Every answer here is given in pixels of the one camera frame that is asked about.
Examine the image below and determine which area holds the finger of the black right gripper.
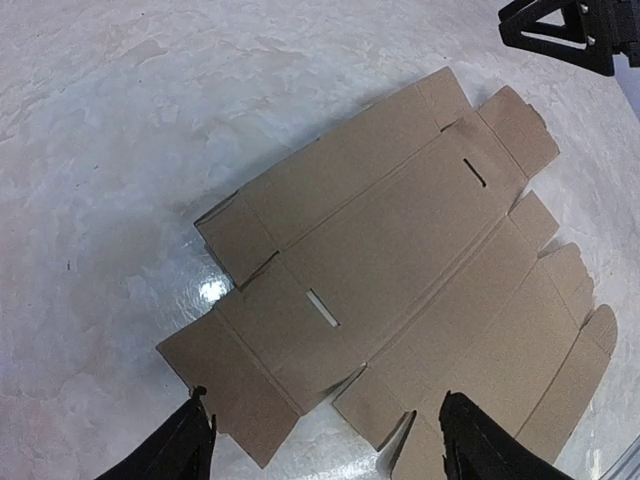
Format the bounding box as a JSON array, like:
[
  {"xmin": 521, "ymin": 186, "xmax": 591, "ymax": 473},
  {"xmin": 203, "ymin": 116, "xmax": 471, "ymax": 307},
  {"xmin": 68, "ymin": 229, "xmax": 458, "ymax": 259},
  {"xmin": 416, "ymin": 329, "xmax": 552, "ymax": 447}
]
[{"xmin": 498, "ymin": 0, "xmax": 615, "ymax": 76}]

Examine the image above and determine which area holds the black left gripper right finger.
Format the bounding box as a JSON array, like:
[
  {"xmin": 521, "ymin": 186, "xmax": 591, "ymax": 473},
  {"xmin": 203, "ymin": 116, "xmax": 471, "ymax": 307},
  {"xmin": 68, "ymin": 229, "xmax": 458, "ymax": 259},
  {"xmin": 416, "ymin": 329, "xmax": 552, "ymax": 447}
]
[{"xmin": 438, "ymin": 391, "xmax": 565, "ymax": 480}]

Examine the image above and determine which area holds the brown cardboard box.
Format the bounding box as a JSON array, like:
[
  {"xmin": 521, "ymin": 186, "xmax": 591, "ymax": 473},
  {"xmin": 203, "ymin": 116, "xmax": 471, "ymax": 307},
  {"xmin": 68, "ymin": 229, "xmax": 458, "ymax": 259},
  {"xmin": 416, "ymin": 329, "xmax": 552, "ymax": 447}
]
[{"xmin": 158, "ymin": 68, "xmax": 617, "ymax": 479}]

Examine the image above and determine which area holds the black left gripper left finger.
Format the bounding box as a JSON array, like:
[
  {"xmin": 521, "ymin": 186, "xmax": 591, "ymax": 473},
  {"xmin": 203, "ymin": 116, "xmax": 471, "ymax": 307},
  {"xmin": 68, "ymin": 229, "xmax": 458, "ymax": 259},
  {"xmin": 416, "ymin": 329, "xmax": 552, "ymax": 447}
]
[{"xmin": 98, "ymin": 386, "xmax": 217, "ymax": 480}]

